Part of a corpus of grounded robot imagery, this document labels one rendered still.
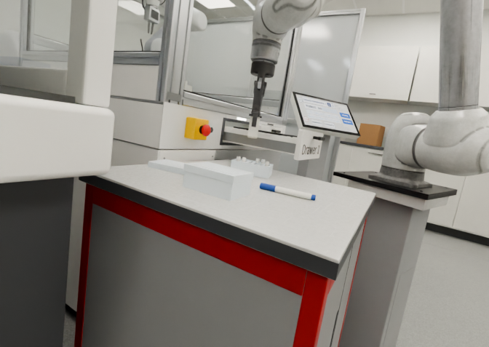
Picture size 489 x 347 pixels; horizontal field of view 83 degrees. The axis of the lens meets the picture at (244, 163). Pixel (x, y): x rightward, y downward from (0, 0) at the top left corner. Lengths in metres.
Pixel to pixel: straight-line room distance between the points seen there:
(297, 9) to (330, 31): 2.18
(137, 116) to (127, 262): 0.49
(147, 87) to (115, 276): 0.55
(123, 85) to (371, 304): 1.23
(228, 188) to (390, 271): 0.83
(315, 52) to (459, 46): 1.94
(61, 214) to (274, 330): 0.39
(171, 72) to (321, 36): 2.17
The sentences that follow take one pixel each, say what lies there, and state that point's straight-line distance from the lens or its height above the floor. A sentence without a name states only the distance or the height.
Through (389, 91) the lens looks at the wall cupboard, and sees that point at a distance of 4.33.
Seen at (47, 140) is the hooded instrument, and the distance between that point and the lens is 0.43.
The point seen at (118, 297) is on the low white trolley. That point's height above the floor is 0.50.
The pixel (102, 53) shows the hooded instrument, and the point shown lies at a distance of 0.49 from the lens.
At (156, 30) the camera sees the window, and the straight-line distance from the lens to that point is 0.99.
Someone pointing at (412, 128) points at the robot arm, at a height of 0.99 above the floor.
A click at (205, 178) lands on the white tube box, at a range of 0.58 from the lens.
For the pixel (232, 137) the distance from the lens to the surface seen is 1.12.
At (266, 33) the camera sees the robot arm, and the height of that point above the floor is 1.18.
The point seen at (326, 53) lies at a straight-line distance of 2.85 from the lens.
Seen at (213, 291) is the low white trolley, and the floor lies 0.63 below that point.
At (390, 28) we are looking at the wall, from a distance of 4.95.
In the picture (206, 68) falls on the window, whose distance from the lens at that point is 1.06.
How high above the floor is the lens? 0.91
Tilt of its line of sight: 8 degrees down
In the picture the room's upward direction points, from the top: 9 degrees clockwise
